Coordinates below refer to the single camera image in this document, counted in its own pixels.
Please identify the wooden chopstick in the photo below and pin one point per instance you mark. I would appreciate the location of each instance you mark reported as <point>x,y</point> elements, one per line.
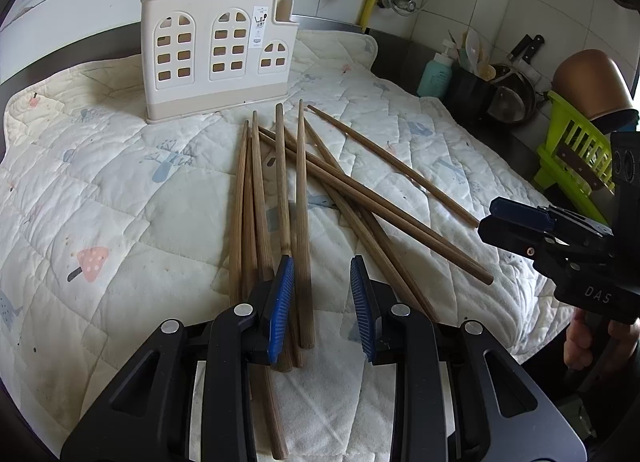
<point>395,272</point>
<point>405,157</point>
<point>350,191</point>
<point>375,206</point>
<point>279,449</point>
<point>286,359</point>
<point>303,274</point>
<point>235,242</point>
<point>249,253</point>

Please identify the teal soap bottle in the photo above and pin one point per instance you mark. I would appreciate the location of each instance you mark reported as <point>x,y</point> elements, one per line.
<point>437,72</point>

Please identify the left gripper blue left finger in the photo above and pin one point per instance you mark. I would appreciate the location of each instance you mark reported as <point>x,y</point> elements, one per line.
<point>277,306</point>

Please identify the white utensil holder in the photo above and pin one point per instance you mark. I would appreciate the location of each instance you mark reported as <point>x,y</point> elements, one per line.
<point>203,55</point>

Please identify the green plastic basket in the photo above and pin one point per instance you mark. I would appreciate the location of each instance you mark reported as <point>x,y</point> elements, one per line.
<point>576,157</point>

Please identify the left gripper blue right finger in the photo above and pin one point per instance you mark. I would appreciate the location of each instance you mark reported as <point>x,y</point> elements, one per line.
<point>362,295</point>

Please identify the white quilted mat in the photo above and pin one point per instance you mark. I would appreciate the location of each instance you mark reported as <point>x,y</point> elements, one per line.
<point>111,225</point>

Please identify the black kitchen knife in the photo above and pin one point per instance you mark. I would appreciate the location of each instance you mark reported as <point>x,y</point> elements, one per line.
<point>526,49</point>

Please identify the right hand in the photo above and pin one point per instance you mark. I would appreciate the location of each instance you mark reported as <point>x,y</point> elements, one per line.
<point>578,346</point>

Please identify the white rice spoon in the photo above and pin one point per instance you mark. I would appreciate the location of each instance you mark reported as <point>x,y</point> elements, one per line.
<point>473,47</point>

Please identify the black utensil pot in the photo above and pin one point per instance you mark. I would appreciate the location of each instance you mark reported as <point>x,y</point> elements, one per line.
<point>509,97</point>

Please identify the copper coloured pot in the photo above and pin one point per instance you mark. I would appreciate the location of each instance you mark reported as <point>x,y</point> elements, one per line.
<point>590,81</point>

